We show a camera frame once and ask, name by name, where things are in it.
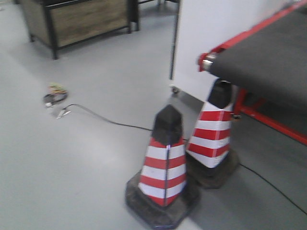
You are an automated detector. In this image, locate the black conveyor belt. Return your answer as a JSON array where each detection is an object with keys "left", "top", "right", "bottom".
[{"left": 210, "top": 7, "right": 307, "bottom": 113}]

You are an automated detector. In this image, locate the right red white traffic cone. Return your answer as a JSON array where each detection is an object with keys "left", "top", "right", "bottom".
[{"left": 186, "top": 79, "right": 239, "bottom": 189}]

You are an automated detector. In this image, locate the red white traffic cone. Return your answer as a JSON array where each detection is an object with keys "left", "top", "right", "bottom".
[
  {"left": 186, "top": 79, "right": 239, "bottom": 189},
  {"left": 125, "top": 104, "right": 200, "bottom": 230}
]

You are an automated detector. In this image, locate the left red white traffic cone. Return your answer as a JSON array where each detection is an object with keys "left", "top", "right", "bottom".
[{"left": 125, "top": 104, "right": 200, "bottom": 230}]

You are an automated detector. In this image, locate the silver floor power socket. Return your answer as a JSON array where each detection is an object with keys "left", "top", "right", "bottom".
[{"left": 51, "top": 108, "right": 71, "bottom": 119}]

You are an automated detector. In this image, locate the brown wooden cabinet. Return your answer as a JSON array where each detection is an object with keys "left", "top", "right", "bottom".
[{"left": 20, "top": 0, "right": 140, "bottom": 60}]

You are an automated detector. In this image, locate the red metal cart frame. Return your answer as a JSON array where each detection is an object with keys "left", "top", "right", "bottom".
[{"left": 198, "top": 0, "right": 307, "bottom": 144}]

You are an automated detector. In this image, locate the coiled cables bundle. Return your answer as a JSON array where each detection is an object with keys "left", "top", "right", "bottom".
[{"left": 43, "top": 82, "right": 70, "bottom": 105}]

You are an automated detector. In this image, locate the black floor cable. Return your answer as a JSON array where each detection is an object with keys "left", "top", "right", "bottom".
[{"left": 64, "top": 103, "right": 307, "bottom": 216}]

